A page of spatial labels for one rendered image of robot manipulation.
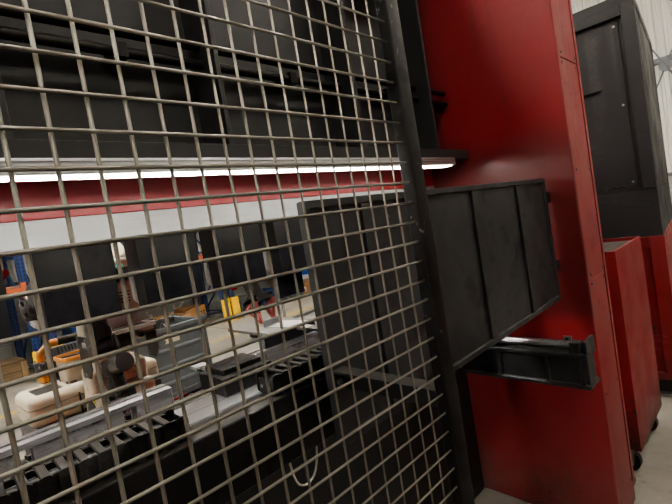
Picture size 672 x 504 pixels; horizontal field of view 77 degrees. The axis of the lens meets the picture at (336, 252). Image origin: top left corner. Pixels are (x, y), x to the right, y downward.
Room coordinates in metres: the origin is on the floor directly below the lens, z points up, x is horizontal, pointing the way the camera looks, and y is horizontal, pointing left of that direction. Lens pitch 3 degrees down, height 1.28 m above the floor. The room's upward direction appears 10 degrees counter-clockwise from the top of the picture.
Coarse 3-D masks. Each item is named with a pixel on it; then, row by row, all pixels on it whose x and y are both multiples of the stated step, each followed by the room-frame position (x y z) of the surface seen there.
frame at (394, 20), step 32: (384, 0) 0.53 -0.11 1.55; (384, 32) 0.54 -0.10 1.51; (384, 64) 0.54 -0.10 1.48; (416, 128) 0.54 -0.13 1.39; (416, 160) 0.54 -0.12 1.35; (416, 192) 0.53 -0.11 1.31; (416, 224) 0.53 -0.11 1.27; (416, 256) 0.54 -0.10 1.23; (448, 352) 0.54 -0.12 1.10; (448, 384) 0.53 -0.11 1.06; (448, 416) 0.53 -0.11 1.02; (448, 448) 0.54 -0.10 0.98
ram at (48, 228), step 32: (0, 192) 0.83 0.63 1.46; (32, 192) 0.87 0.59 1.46; (96, 192) 0.95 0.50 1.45; (128, 192) 1.00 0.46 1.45; (160, 192) 1.05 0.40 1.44; (192, 192) 1.10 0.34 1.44; (224, 192) 1.17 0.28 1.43; (352, 192) 1.52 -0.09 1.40; (384, 192) 1.64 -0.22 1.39; (0, 224) 0.83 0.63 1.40; (32, 224) 0.86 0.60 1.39; (64, 224) 0.90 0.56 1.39; (96, 224) 0.94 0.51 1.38; (128, 224) 0.99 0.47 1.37; (160, 224) 1.04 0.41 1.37; (192, 224) 1.09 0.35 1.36
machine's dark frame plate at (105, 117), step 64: (0, 0) 0.83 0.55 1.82; (64, 0) 0.90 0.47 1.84; (128, 0) 1.00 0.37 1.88; (192, 0) 1.03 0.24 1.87; (256, 0) 1.25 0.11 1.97; (0, 64) 0.81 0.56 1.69; (64, 64) 0.89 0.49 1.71; (192, 64) 1.01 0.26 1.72; (256, 64) 1.22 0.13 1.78; (320, 64) 1.40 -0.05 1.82; (192, 128) 1.06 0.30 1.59; (256, 128) 1.20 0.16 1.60; (320, 128) 1.37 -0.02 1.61; (384, 128) 1.59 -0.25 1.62
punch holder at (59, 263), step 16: (32, 256) 0.85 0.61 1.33; (48, 256) 0.87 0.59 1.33; (64, 256) 0.89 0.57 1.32; (80, 256) 0.91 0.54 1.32; (96, 256) 0.93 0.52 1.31; (112, 256) 0.95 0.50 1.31; (48, 272) 0.87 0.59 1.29; (64, 272) 0.89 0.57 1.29; (96, 272) 0.93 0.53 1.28; (112, 272) 0.95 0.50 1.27; (96, 288) 0.92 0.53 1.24; (112, 288) 0.95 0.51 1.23; (48, 304) 0.86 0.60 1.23; (64, 304) 0.88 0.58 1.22; (80, 304) 0.90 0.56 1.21; (96, 304) 0.92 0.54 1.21; (112, 304) 0.94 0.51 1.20; (48, 320) 0.86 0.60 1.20; (64, 320) 0.88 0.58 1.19
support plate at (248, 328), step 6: (264, 318) 1.56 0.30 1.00; (282, 318) 1.50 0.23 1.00; (288, 318) 1.48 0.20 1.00; (294, 318) 1.46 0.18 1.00; (300, 318) 1.44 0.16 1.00; (306, 318) 1.42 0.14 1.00; (312, 318) 1.41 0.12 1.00; (246, 324) 1.50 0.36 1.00; (252, 324) 1.48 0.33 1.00; (228, 330) 1.47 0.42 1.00; (234, 330) 1.44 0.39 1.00; (240, 330) 1.41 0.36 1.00; (246, 330) 1.39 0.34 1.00; (252, 330) 1.38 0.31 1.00; (264, 330) 1.34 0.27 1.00; (270, 330) 1.33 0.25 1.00; (276, 330) 1.31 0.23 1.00
